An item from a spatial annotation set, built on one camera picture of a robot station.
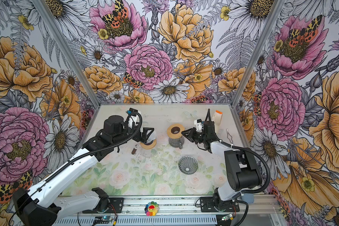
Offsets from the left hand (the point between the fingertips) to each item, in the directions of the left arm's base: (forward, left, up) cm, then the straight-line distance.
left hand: (146, 130), depth 74 cm
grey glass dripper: (-10, -23, -22) cm, 33 cm away
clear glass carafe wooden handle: (+1, +2, -26) cm, 27 cm away
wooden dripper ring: (+11, -15, -17) cm, 25 cm away
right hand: (+5, -20, -14) cm, 25 cm away
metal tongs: (+16, -54, -24) cm, 61 cm away
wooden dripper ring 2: (-1, 0, -15) cm, 15 cm away
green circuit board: (-35, +21, -26) cm, 48 cm away
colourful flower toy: (-31, -3, -24) cm, 39 cm away
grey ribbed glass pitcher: (+5, -17, -22) cm, 28 cm away
